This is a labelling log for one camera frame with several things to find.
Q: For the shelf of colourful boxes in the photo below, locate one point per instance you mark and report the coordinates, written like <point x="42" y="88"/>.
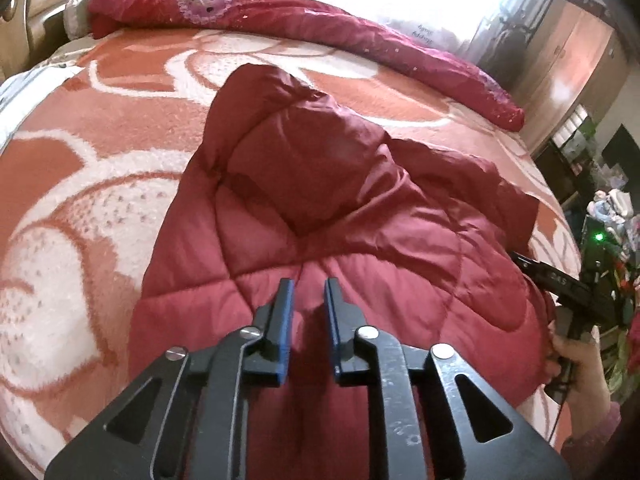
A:
<point x="577" y="130"/>

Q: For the orange and white blanket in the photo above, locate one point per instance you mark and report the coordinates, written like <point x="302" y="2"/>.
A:
<point x="100" y="185"/>

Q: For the grey striped pillowcase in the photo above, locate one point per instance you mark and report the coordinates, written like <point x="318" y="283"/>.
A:
<point x="15" y="105"/>

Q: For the wooden wardrobe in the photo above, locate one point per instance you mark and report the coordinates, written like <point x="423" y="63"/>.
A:
<point x="560" y="60"/>

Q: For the dark low cabinet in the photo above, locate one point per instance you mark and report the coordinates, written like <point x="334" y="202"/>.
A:
<point x="555" y="170"/>

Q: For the person's right forearm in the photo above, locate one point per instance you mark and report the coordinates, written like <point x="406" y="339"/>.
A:
<point x="595" y="440"/>

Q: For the dark flat screen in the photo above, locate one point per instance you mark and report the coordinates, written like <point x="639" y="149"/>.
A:
<point x="622" y="155"/>

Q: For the white pillow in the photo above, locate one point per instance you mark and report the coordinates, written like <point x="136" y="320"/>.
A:
<point x="75" y="17"/>

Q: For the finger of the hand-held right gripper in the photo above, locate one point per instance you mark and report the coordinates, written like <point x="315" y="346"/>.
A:
<point x="527" y="266"/>

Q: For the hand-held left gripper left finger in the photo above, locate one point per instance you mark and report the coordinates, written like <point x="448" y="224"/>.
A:
<point x="285" y="320"/>

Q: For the red quilted jacket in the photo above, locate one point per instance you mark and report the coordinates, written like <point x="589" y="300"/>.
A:
<point x="325" y="185"/>

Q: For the pile of pale clothes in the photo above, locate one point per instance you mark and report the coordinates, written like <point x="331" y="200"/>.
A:
<point x="610" y="205"/>

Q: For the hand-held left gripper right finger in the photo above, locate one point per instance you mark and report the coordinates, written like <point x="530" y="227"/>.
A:
<point x="331" y="320"/>

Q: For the red floral quilt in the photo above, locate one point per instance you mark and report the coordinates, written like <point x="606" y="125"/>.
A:
<point x="300" y="15"/>

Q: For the wooden headboard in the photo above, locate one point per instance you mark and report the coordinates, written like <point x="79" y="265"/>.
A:
<point x="45" y="5"/>

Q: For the person's right hand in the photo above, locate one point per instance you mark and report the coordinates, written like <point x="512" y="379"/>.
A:
<point x="587" y="367"/>

